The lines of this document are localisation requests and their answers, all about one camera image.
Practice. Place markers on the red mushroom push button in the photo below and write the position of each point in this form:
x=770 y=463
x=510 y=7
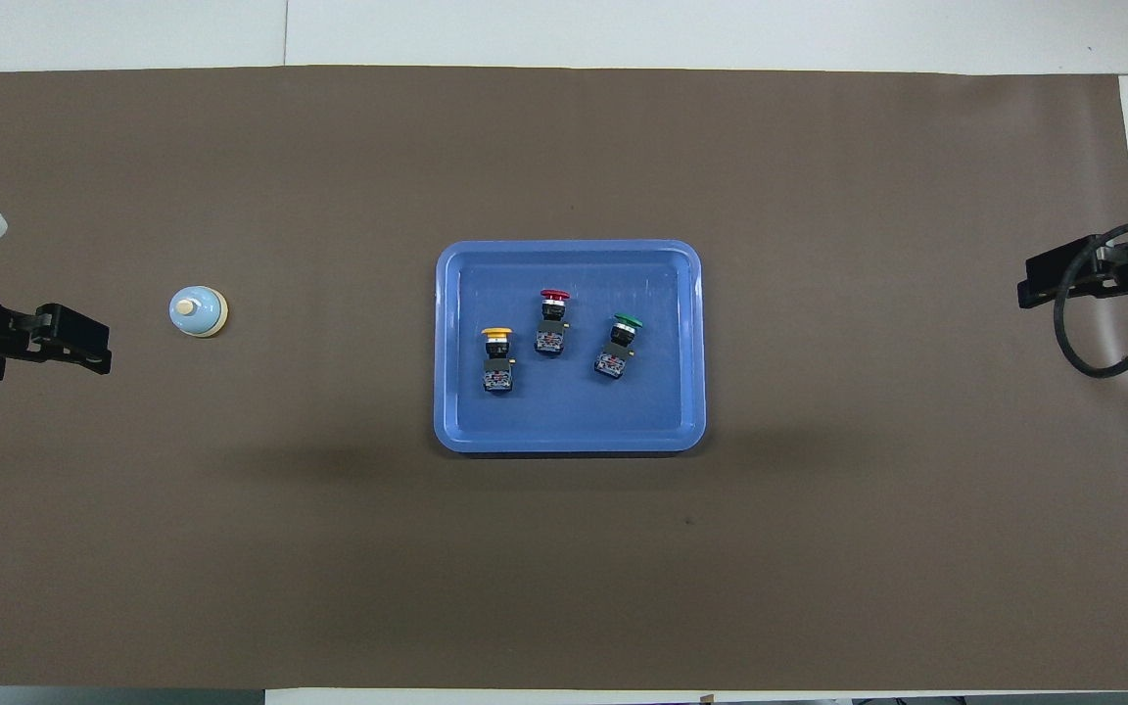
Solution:
x=551 y=333

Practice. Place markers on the light blue call bell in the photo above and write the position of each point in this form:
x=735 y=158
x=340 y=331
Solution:
x=198 y=311

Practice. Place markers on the brown table mat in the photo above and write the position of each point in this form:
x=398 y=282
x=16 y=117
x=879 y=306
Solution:
x=329 y=548

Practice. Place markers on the yellow mushroom push button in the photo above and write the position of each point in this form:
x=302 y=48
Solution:
x=497 y=370

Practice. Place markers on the blue plastic tray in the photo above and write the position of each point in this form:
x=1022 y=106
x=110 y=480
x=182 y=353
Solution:
x=662 y=411

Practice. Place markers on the green push button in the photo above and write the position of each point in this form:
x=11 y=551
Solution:
x=615 y=357

